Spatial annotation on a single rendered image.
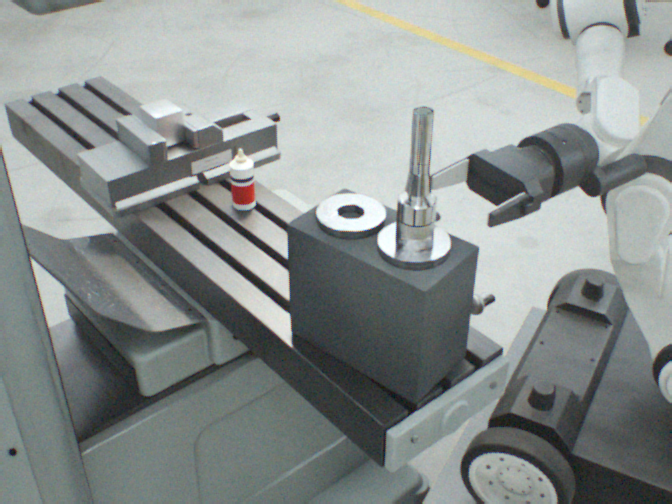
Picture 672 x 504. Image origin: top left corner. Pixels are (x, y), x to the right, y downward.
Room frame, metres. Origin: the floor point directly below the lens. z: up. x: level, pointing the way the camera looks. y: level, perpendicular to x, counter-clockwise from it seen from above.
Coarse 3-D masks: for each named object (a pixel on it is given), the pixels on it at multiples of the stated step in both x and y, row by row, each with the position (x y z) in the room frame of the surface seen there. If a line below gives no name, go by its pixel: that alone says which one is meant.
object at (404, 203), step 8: (400, 192) 0.84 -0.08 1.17; (432, 192) 0.84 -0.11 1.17; (400, 200) 0.83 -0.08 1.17; (408, 200) 0.83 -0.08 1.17; (424, 200) 0.83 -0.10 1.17; (432, 200) 0.83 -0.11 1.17; (400, 208) 0.82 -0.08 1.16; (408, 208) 0.81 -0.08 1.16; (416, 208) 0.81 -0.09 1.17; (424, 208) 0.81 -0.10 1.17; (432, 208) 0.82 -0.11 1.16
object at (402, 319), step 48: (288, 240) 0.89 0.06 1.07; (336, 240) 0.85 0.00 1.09; (384, 240) 0.83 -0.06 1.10; (336, 288) 0.84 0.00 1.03; (384, 288) 0.79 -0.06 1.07; (432, 288) 0.76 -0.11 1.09; (336, 336) 0.84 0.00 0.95; (384, 336) 0.79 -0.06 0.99; (432, 336) 0.77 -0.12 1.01; (384, 384) 0.78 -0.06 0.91; (432, 384) 0.78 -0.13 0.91
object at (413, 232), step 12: (396, 216) 0.83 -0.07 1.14; (408, 216) 0.81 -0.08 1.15; (420, 216) 0.81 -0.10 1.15; (432, 216) 0.82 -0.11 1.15; (396, 228) 0.83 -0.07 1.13; (408, 228) 0.81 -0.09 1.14; (420, 228) 0.81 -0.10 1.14; (432, 228) 0.82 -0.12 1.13; (396, 240) 0.83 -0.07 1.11; (408, 240) 0.81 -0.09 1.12; (420, 240) 0.81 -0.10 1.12; (432, 240) 0.82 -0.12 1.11
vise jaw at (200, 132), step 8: (176, 104) 1.40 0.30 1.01; (184, 104) 1.40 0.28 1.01; (184, 112) 1.36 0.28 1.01; (192, 112) 1.36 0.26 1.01; (184, 120) 1.33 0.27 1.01; (192, 120) 1.33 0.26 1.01; (200, 120) 1.33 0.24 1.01; (208, 120) 1.35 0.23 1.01; (184, 128) 1.32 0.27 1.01; (192, 128) 1.30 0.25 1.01; (200, 128) 1.30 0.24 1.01; (208, 128) 1.31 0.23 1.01; (216, 128) 1.32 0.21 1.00; (192, 136) 1.30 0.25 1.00; (200, 136) 1.30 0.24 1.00; (208, 136) 1.31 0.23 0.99; (216, 136) 1.32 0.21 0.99; (192, 144) 1.30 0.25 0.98; (200, 144) 1.30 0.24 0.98; (208, 144) 1.31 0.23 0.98
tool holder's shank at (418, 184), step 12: (420, 108) 0.84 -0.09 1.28; (420, 120) 0.83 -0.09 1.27; (432, 120) 0.83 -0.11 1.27; (420, 132) 0.83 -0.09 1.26; (432, 132) 0.83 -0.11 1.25; (420, 144) 0.83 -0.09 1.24; (420, 156) 0.83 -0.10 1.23; (420, 168) 0.82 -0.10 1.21; (408, 180) 0.83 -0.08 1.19; (420, 180) 0.82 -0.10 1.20; (408, 192) 0.82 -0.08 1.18; (420, 192) 0.82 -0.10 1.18
